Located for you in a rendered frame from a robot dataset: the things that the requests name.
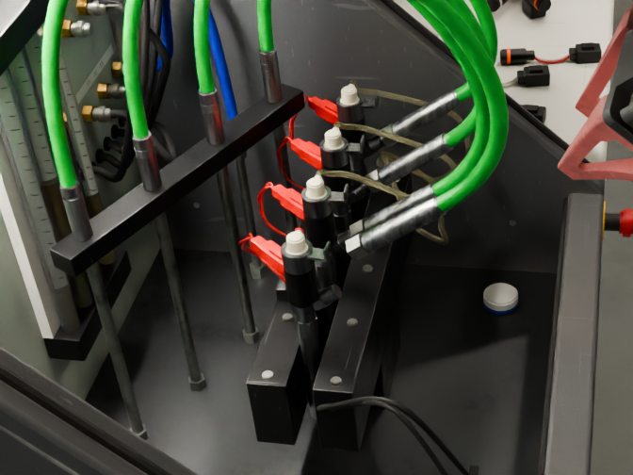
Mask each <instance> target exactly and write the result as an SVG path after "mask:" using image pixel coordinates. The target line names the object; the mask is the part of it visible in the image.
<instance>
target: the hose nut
mask: <svg viewBox="0 0 633 475"><path fill-rule="evenodd" d="M361 235H362V233H361V234H359V235H357V236H355V237H352V238H350V239H348V240H346V241H345V242H346V248H347V253H348V254H349V256H350V257H351V258H352V259H353V260H354V261H356V260H359V259H361V258H363V257H365V256H367V255H369V254H372V253H374V252H369V251H367V250H366V249H365V248H364V246H363V244H362V242H361Z"/></svg>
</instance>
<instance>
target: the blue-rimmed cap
mask: <svg viewBox="0 0 633 475"><path fill-rule="evenodd" d="M483 305H484V307H485V308H486V309H487V310H488V311H490V312H492V313H496V314H507V313H510V312H512V311H513V310H514V309H516V307H517V306H518V292H517V290H516V288H515V287H513V286H511V285H508V284H504V283H497V284H493V285H490V286H488V287H486V288H485V290H484V292H483Z"/></svg>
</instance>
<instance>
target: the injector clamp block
mask: <svg viewBox="0 0 633 475"><path fill-rule="evenodd" d="M397 184H398V189H399V191H402V192H404V193H406V194H409V195H410V194H412V193H413V192H412V176H411V173H409V174H407V175H406V176H404V177H401V178H400V180H399V181H398V182H397ZM395 202H397V199H396V196H395V195H393V194H391V193H388V192H386V191H383V190H380V191H377V192H375V193H373V191H371V194H370V198H369V201H368V204H367V208H366V211H365V216H364V218H366V217H369V216H371V215H373V214H374V213H375V212H378V211H380V210H381V209H383V208H386V207H387V206H389V205H391V204H393V203H395ZM413 232H414V231H412V232H411V233H409V234H407V235H405V236H403V237H400V238H398V239H396V240H394V241H393V242H392V243H390V244H386V245H385V246H384V247H382V248H379V249H378V250H376V251H374V253H372V254H369V255H367V256H365V257H363V258H361V259H359V260H356V261H354V260H353V259H351V260H350V264H349V269H348V273H347V276H346V279H345V283H344V285H343V288H342V297H341V298H340V299H339V300H338V305H337V307H336V311H335V314H334V317H333V323H332V326H331V330H330V332H329V335H328V339H327V342H326V343H325V336H324V328H323V320H322V314H321V309H320V310H317V311H316V316H317V321H318V329H319V333H318V337H319V345H320V351H321V361H320V364H319V368H318V371H317V374H316V379H315V382H314V386H313V396H314V403H315V409H316V422H317V428H318V436H319V443H320V447H321V448H322V449H331V450H349V451H359V450H360V448H361V444H362V440H363V436H364V432H365V426H366V422H367V418H368V414H369V410H370V408H375V409H385V408H383V407H379V406H376V405H364V406H358V407H353V408H350V409H338V410H335V411H333V412H330V410H329V409H324V410H321V411H317V407H318V406H319V405H320V404H324V403H334V402H341V401H347V400H351V399H356V398H361V397H370V396H375V397H385V398H388V397H389V393H390V388H391V384H392V381H393V376H394V372H395V368H396V363H397V360H398V352H399V348H400V332H399V319H398V291H399V287H400V283H401V279H402V275H403V272H404V267H405V263H406V259H407V255H408V252H409V248H410V244H411V240H412V236H413ZM295 317H296V314H294V313H293V312H292V311H291V308H290V302H281V301H278V300H276V303H275V304H274V307H273V310H272V313H271V315H270V318H269V321H268V325H267V328H266V331H265V333H264V336H263V338H262V341H261V344H260V347H259V349H258V352H257V355H256V357H255V360H254V362H253V365H252V370H251V372H250V375H249V378H248V381H247V388H248V393H249V399H250V404H251V409H252V418H253V423H254V428H255V433H256V438H257V441H258V442H267V443H275V444H285V445H295V444H296V441H297V438H298V434H299V431H300V426H301V423H302V420H303V416H304V413H305V410H306V406H307V403H308V402H309V401H308V395H307V388H306V383H305V376H304V369H303V363H302V356H301V349H300V337H299V333H298V331H297V324H296V318H295Z"/></svg>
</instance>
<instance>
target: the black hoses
mask: <svg viewBox="0 0 633 475"><path fill-rule="evenodd" d="M125 5H126V0H122V4H121V3H118V2H112V3H106V5H105V10H106V11H107V12H109V11H119V12H121V13H122V14H124V12H125ZM162 11H163V0H154V17H153V28H150V0H144V2H143V6H142V10H141V18H140V25H139V29H140V30H141V39H140V60H139V77H140V85H141V92H142V100H143V105H144V111H145V116H146V121H147V125H148V130H149V131H150V132H151V130H152V129H155V130H157V131H158V132H159V133H160V134H161V135H162V137H163V139H164V141H165V144H166V147H167V151H166V149H165V148H164V147H163V146H162V145H161V144H160V143H159V141H158V140H157V139H156V138H155V137H154V135H153V134H152V133H151V134H152V138H153V143H154V149H155V151H156V152H157V153H158V154H159V155H160V156H161V157H162V158H163V159H164V160H165V161H166V162H167V163H171V162H172V161H173V160H174V159H176V152H175V147H174V144H173V140H172V138H171V135H170V132H169V130H168V129H167V128H166V127H165V126H164V125H163V124H161V123H159V122H156V121H155V118H156V116H157V112H158V109H159V107H160V104H161V100H162V97H163V93H164V89H165V87H166V83H167V80H168V77H169V74H170V56H169V53H168V51H167V49H166V47H165V45H164V44H163V42H162V41H161V40H160V30H161V21H162ZM150 41H151V45H150ZM149 49H150V54H149ZM158 53H159V55H160V57H161V60H162V68H161V73H160V76H159V79H158V83H157V86H156V90H155V94H154V99H153V102H152V106H151V101H152V95H153V88H154V77H155V70H156V63H157V56H158ZM150 106H151V109H150ZM149 111H150V112H149ZM110 117H111V119H114V118H119V119H118V123H119V126H120V127H124V126H125V129H120V128H119V127H118V126H117V125H116V124H113V125H112V127H111V138H113V139H116V138H117V137H123V138H124V140H123V145H121V144H120V143H119V142H117V141H115V140H111V138H110V137H105V139H104V149H105V151H109V150H110V149H115V150H116V151H118V152H119V153H120V154H121V155H122V157H121V161H119V160H118V159H117V158H116V157H114V156H112V155H110V154H106V153H104V151H103V150H102V149H98V150H97V151H96V156H95V158H96V162H97V163H100V164H102V163H103V161H107V162H109V163H110V164H111V165H112V166H114V167H115V168H117V169H118V171H117V173H116V174H113V173H112V172H110V171H108V170H107V169H106V168H103V167H101V166H96V164H95V162H91V165H92V168H93V171H94V175H95V173H97V174H100V175H102V176H103V177H104V178H105V179H107V180H108V181H110V182H113V183H116V182H120V181H121V180H122V179H123V178H124V176H125V174H126V171H127V169H128V168H129V167H130V165H131V164H132V162H133V160H134V157H135V156H136V152H135V149H134V143H133V139H132V135H133V134H134V133H133V128H132V124H131V119H130V114H129V109H128V105H127V111H126V110H122V109H113V110H111V112H110Z"/></svg>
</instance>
